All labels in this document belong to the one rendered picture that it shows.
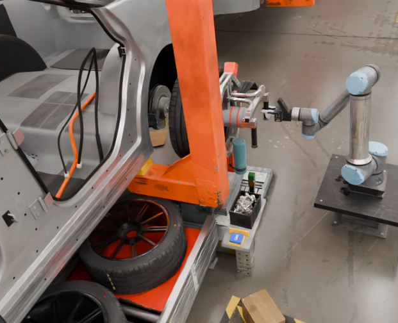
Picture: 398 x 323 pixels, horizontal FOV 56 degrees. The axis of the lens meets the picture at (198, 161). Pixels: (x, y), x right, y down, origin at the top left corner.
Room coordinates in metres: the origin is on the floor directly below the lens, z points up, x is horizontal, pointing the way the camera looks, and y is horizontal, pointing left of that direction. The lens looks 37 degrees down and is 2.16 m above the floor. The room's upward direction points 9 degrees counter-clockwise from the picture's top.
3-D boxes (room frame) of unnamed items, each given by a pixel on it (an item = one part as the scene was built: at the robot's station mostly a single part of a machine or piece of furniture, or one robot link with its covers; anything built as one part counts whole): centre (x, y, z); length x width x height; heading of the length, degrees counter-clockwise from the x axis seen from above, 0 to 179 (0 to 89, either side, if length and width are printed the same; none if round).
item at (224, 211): (2.32, -0.10, 0.13); 0.50 x 0.36 x 0.10; 154
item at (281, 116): (2.21, -0.63, 0.80); 0.12 x 0.08 x 0.09; 64
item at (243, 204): (1.65, -0.24, 0.51); 0.20 x 0.14 x 0.13; 150
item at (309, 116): (2.14, -0.78, 0.80); 0.12 x 0.09 x 0.10; 64
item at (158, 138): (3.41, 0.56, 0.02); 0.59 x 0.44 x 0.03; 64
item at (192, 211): (2.08, 0.10, 0.26); 0.42 x 0.18 x 0.35; 64
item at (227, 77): (2.21, -0.23, 0.85); 0.54 x 0.07 x 0.54; 154
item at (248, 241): (1.62, -0.23, 0.44); 0.43 x 0.17 x 0.03; 154
